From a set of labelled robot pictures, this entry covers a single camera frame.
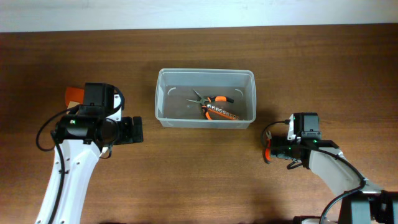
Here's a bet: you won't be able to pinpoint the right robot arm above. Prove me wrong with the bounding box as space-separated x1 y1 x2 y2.
261 113 397 224

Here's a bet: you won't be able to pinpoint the orange scraper wooden handle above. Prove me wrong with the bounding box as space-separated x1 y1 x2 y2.
65 86 84 108

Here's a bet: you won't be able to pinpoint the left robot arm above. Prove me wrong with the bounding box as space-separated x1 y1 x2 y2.
36 83 144 223

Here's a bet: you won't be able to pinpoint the long nose pliers orange black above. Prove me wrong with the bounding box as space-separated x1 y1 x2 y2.
187 90 234 120

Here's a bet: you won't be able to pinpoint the clear plastic container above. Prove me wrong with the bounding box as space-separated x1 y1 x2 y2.
155 68 257 129

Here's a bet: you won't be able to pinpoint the small red cutter pliers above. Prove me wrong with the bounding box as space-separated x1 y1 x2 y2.
263 131 272 164

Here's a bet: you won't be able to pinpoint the orange socket bit rail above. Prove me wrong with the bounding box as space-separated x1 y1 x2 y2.
205 104 239 120

